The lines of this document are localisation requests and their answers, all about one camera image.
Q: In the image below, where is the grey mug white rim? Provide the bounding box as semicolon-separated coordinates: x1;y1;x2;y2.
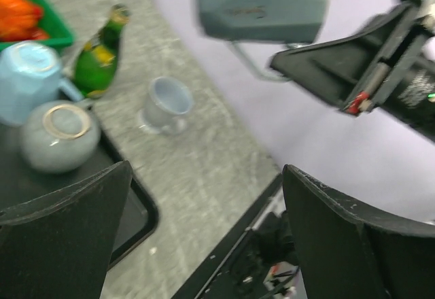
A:
19;99;101;174

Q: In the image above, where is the green plastic crate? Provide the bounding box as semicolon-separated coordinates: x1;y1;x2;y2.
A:
1;0;75;53

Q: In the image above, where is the light blue mug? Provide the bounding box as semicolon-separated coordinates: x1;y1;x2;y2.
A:
1;41;84;126

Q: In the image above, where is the black tray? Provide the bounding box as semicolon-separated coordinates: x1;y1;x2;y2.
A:
1;125;158;272

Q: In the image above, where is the red chili pepper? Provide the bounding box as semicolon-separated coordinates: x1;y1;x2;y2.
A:
31;29;50;40

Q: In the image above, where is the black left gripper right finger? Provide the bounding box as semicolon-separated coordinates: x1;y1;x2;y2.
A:
282;165;434;299

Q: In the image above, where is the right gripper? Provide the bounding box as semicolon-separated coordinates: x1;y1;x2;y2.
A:
270;0;434;116

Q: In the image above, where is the pale grey mug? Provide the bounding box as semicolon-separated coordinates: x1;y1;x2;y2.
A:
137;76;194;135

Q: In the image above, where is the orange bumpy pumpkin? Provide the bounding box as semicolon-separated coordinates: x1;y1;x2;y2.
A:
1;0;44;42

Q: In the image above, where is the grey-blue mug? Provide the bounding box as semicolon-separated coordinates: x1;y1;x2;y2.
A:
195;0;330;82

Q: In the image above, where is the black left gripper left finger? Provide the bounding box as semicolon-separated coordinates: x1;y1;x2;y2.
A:
1;161;133;298

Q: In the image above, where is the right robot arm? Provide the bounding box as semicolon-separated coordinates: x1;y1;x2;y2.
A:
271;0;434;298

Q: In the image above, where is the green glass bottle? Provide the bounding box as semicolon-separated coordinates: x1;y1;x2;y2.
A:
72;3;131;99

